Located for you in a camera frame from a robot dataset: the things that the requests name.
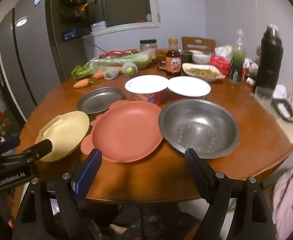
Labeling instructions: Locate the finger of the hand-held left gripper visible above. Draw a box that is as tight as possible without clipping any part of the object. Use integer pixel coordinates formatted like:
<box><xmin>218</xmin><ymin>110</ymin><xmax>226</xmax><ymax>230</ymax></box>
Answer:
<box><xmin>0</xmin><ymin>139</ymin><xmax>53</xmax><ymax>164</ymax></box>
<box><xmin>0</xmin><ymin>136</ymin><xmax>21</xmax><ymax>156</ymax></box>

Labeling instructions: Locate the wooden chair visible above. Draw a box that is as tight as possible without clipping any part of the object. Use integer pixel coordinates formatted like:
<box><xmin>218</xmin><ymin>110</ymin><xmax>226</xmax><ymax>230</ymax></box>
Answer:
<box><xmin>182</xmin><ymin>36</ymin><xmax>216</xmax><ymax>53</ymax></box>

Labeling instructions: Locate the clear plastic case with strap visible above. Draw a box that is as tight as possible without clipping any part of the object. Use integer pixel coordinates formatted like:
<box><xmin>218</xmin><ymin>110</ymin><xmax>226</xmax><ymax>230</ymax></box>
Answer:
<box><xmin>252</xmin><ymin>92</ymin><xmax>293</xmax><ymax>143</ymax></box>

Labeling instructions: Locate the black plastic holder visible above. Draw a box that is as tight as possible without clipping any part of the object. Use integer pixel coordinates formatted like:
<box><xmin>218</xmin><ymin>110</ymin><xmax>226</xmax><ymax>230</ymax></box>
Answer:
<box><xmin>270</xmin><ymin>97</ymin><xmax>293</xmax><ymax>123</ymax></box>

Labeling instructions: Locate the white ceramic bowl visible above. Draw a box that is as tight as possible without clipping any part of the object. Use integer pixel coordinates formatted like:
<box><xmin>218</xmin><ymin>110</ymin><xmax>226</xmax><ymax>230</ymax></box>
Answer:
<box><xmin>192</xmin><ymin>52</ymin><xmax>211</xmax><ymax>65</ymax></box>

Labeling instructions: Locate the red snack packet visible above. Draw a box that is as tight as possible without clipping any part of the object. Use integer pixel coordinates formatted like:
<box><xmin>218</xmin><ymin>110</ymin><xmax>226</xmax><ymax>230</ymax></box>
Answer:
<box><xmin>99</xmin><ymin>51</ymin><xmax>134</xmax><ymax>58</ymax></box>

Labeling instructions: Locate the chili sauce jar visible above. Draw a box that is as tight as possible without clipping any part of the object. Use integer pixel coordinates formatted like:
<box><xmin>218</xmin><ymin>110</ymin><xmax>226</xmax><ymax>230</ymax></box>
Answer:
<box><xmin>158</xmin><ymin>51</ymin><xmax>167</xmax><ymax>70</ymax></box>

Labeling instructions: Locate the celery in plastic bag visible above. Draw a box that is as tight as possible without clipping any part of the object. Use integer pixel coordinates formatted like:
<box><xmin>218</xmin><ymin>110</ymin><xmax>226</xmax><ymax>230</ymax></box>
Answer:
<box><xmin>71</xmin><ymin>51</ymin><xmax>156</xmax><ymax>80</ymax></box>

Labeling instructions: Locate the blue box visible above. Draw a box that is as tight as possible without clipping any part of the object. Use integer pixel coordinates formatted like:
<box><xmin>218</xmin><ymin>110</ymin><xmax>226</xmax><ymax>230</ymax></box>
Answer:
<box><xmin>61</xmin><ymin>29</ymin><xmax>83</xmax><ymax>42</ymax></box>

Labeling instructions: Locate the dark sauce bottle orange cap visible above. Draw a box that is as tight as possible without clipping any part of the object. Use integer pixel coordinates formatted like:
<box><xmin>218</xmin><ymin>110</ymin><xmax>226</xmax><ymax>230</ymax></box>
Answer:
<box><xmin>165</xmin><ymin>38</ymin><xmax>182</xmax><ymax>77</ymax></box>

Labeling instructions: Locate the white framed window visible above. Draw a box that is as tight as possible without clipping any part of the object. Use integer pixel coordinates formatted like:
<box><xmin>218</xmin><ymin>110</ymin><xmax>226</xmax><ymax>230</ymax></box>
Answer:
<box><xmin>86</xmin><ymin>0</ymin><xmax>161</xmax><ymax>33</ymax></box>

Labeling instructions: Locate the pale yellow plate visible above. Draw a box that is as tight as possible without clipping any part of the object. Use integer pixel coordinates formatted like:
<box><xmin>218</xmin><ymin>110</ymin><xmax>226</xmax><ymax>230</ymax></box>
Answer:
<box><xmin>34</xmin><ymin>111</ymin><xmax>90</xmax><ymax>162</ymax></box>

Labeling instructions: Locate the black thermos flask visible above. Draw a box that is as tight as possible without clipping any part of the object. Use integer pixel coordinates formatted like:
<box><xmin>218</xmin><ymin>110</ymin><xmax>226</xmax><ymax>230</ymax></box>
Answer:
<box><xmin>253</xmin><ymin>24</ymin><xmax>284</xmax><ymax>93</ymax></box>

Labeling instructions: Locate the large carrot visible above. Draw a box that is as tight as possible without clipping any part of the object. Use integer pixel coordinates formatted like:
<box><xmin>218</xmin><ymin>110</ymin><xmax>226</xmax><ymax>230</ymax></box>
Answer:
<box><xmin>73</xmin><ymin>78</ymin><xmax>98</xmax><ymax>89</ymax></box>

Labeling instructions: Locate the black fridge side rack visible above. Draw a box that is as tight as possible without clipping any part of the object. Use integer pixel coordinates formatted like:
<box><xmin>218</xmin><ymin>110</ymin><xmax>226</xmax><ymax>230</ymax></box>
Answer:
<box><xmin>50</xmin><ymin>0</ymin><xmax>92</xmax><ymax>44</ymax></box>

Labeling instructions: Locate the red instant noodle bowl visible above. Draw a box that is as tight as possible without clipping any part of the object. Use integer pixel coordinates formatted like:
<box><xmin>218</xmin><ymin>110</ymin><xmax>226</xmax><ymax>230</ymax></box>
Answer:
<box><xmin>167</xmin><ymin>76</ymin><xmax>211</xmax><ymax>103</ymax></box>
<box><xmin>125</xmin><ymin>75</ymin><xmax>169</xmax><ymax>106</ymax></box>

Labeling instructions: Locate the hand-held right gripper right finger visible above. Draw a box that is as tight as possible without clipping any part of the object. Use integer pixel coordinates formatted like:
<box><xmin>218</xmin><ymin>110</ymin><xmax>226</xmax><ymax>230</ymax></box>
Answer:
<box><xmin>185</xmin><ymin>148</ymin><xmax>277</xmax><ymax>240</ymax></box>

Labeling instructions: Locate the green fruit in foam net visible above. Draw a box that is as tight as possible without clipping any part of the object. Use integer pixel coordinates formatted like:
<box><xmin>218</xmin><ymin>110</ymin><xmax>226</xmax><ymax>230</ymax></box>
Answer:
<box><xmin>122</xmin><ymin>62</ymin><xmax>138</xmax><ymax>77</ymax></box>
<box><xmin>104</xmin><ymin>67</ymin><xmax>120</xmax><ymax>81</ymax></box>

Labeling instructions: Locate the grey refrigerator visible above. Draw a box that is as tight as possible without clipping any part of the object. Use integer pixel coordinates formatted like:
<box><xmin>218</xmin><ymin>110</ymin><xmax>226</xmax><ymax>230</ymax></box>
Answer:
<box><xmin>0</xmin><ymin>0</ymin><xmax>64</xmax><ymax>120</ymax></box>

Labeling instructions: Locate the clear plastic container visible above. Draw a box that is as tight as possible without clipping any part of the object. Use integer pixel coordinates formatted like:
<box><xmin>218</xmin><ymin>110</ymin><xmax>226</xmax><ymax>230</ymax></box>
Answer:
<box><xmin>254</xmin><ymin>85</ymin><xmax>274</xmax><ymax>100</ymax></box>

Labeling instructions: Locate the large steel bowl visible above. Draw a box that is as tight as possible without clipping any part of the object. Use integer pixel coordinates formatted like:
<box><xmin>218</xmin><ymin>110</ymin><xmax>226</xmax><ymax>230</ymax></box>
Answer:
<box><xmin>159</xmin><ymin>99</ymin><xmax>240</xmax><ymax>159</ymax></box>

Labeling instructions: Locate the white dish of pickled vegetables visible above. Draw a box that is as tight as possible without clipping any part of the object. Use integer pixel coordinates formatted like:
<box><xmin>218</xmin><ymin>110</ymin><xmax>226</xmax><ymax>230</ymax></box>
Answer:
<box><xmin>182</xmin><ymin>62</ymin><xmax>226</xmax><ymax>83</ymax></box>

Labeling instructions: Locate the clear jar with black lid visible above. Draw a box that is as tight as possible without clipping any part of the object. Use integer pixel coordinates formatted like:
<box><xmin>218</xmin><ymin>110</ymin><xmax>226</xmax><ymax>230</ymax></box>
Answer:
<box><xmin>139</xmin><ymin>39</ymin><xmax>157</xmax><ymax>53</ymax></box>

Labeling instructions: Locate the pink printed cloth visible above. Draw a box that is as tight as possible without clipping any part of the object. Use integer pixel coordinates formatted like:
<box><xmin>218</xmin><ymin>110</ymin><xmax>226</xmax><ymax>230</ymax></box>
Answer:
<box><xmin>273</xmin><ymin>165</ymin><xmax>293</xmax><ymax>233</ymax></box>

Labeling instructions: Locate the red tissue pack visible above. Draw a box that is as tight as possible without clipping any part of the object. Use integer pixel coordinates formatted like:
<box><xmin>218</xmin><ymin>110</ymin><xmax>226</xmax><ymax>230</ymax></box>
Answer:
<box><xmin>210</xmin><ymin>46</ymin><xmax>233</xmax><ymax>75</ymax></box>

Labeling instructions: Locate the clear bottle with green liquid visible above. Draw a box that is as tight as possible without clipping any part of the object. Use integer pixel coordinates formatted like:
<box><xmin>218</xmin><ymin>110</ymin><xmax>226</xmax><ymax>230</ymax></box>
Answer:
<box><xmin>228</xmin><ymin>29</ymin><xmax>246</xmax><ymax>84</ymax></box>

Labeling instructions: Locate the steel plate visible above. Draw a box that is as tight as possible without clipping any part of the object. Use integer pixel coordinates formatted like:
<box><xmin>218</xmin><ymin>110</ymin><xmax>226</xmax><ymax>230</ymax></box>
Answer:
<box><xmin>76</xmin><ymin>87</ymin><xmax>124</xmax><ymax>115</ymax></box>

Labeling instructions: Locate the white flat box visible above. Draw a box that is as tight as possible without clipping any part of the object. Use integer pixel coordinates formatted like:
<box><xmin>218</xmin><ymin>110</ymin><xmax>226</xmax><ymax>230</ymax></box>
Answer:
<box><xmin>91</xmin><ymin>22</ymin><xmax>107</xmax><ymax>32</ymax></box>

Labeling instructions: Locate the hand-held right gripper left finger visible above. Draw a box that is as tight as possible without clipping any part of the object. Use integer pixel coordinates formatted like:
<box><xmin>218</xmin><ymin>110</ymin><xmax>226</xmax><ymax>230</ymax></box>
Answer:
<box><xmin>11</xmin><ymin>148</ymin><xmax>103</xmax><ymax>240</ymax></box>

